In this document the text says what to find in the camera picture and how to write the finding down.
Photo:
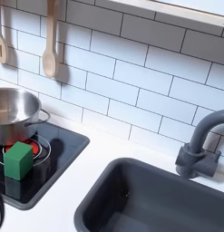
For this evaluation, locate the green wooden cube block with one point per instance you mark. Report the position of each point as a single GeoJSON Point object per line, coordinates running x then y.
{"type": "Point", "coordinates": [17, 160]}

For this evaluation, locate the black toy stove top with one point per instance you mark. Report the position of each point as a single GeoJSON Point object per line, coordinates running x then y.
{"type": "Point", "coordinates": [59, 151]}

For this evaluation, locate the wooden spoon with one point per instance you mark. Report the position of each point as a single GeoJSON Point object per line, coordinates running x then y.
{"type": "Point", "coordinates": [50, 57]}

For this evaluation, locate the grey toy tap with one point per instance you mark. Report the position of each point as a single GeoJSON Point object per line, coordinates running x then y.
{"type": "Point", "coordinates": [198, 151]}

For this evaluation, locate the grey toy sink basin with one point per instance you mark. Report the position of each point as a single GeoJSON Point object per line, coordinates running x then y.
{"type": "Point", "coordinates": [158, 199]}

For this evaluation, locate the white wall shelf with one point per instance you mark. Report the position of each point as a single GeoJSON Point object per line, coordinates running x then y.
{"type": "Point", "coordinates": [177, 10]}

